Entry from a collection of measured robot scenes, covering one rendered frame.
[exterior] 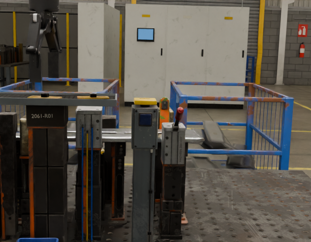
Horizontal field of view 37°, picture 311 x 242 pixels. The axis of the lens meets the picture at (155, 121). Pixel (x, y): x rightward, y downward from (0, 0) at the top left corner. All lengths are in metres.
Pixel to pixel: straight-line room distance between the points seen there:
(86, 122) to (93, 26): 7.98
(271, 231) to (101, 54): 7.92
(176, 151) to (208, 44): 7.99
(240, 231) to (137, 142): 0.55
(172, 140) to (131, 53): 7.92
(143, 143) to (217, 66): 8.20
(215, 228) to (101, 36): 7.90
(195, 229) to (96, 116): 0.52
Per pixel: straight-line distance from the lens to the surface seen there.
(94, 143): 1.42
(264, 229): 1.66
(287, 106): 3.41
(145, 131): 1.25
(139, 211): 1.32
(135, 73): 9.34
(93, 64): 9.36
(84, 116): 1.41
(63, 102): 1.21
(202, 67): 9.39
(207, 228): 1.63
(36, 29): 1.19
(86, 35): 9.38
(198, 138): 1.56
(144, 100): 1.25
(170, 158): 1.44
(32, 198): 1.32
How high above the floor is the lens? 1.32
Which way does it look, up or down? 10 degrees down
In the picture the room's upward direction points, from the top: 2 degrees clockwise
